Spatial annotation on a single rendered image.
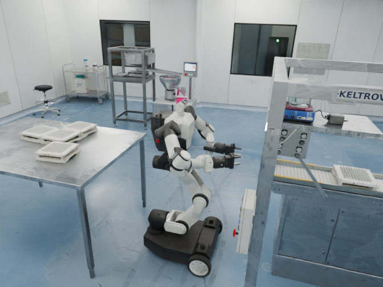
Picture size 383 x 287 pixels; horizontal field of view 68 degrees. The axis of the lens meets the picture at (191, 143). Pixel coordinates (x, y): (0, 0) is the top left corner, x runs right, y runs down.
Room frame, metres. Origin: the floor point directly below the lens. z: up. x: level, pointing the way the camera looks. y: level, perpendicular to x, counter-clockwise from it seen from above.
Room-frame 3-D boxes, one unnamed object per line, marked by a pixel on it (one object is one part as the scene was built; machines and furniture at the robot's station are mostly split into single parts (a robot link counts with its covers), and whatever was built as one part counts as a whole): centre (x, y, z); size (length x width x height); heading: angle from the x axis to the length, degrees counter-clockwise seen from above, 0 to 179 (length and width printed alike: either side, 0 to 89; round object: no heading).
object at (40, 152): (2.12, 1.10, 0.96); 0.25 x 0.24 x 0.02; 171
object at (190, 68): (4.75, 0.06, 1.07); 0.23 x 0.10 x 0.62; 79
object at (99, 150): (2.38, 1.33, 0.88); 1.50 x 1.10 x 0.04; 75
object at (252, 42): (6.91, -1.56, 1.43); 1.38 x 0.01 x 1.16; 79
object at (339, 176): (1.75, -1.15, 1.00); 0.25 x 0.24 x 0.02; 164
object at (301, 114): (1.84, -0.70, 1.42); 0.21 x 0.20 x 0.09; 165
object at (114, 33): (7.52, 1.75, 1.43); 1.32 x 0.01 x 1.11; 79
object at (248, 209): (1.11, -0.28, 1.08); 0.17 x 0.06 x 0.26; 165
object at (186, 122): (2.10, 0.15, 1.16); 0.34 x 0.30 x 0.36; 165
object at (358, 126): (1.84, -0.89, 1.36); 0.62 x 0.38 x 0.04; 75
